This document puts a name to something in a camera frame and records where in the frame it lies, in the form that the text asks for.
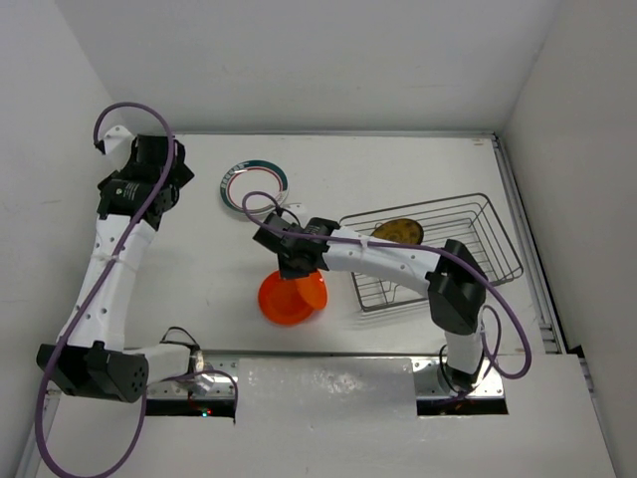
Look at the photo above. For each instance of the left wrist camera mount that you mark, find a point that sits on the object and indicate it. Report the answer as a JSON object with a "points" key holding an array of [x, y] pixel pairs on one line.
{"points": [[116, 139]]}

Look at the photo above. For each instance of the orange plastic plate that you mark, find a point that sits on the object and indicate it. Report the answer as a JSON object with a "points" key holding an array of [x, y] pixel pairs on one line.
{"points": [[312, 290], [280, 302]]}

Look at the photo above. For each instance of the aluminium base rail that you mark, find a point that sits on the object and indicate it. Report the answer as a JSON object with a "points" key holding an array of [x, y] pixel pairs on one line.
{"points": [[318, 371]]}

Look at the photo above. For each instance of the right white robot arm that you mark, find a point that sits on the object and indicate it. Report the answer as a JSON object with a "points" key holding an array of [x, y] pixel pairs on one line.
{"points": [[449, 278]]}

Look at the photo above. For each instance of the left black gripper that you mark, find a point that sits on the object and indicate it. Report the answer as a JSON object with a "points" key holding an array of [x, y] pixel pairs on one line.
{"points": [[178, 175]]}

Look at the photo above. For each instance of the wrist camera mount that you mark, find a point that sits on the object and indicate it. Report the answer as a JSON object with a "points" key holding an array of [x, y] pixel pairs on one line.
{"points": [[116, 139], [295, 207]]}

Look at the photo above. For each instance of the dark green rimmed plate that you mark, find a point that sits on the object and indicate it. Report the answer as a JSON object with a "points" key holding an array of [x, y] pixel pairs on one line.
{"points": [[253, 175]]}

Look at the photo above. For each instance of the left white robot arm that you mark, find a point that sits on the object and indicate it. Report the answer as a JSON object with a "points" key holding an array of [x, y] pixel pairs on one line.
{"points": [[125, 229]]}

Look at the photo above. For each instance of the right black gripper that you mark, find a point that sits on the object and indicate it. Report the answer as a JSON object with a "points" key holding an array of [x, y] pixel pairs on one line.
{"points": [[289, 272]]}

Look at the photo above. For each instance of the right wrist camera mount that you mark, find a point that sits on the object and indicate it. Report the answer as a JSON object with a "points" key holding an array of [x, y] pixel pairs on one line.
{"points": [[295, 207]]}

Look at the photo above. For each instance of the yellow brown plate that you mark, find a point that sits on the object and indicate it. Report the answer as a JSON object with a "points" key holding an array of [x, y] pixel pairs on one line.
{"points": [[400, 230]]}

